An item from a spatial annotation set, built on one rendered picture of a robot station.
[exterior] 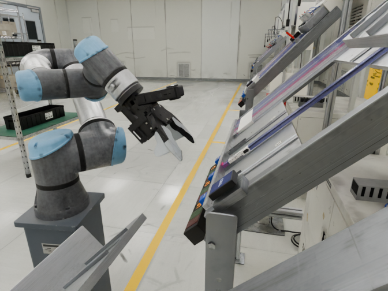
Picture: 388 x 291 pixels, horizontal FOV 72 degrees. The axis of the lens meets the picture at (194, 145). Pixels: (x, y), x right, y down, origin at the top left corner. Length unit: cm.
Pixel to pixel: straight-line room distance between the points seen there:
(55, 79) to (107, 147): 23
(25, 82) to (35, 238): 44
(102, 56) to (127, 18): 959
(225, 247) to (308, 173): 18
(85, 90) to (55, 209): 34
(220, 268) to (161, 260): 100
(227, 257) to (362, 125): 28
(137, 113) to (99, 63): 14
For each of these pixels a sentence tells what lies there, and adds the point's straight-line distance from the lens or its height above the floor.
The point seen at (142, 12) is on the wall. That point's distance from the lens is 1004.
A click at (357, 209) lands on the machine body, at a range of 81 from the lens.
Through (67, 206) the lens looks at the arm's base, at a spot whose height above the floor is 58.
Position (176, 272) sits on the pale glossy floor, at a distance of 142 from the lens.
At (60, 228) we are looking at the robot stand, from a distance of 85.
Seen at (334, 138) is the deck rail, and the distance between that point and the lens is 43.
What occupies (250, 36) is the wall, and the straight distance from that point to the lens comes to 923.
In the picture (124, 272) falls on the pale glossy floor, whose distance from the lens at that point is 146.
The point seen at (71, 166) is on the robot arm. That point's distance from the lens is 82.
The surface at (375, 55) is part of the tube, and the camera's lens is 64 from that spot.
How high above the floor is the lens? 100
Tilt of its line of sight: 20 degrees down
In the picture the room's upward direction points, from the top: straight up
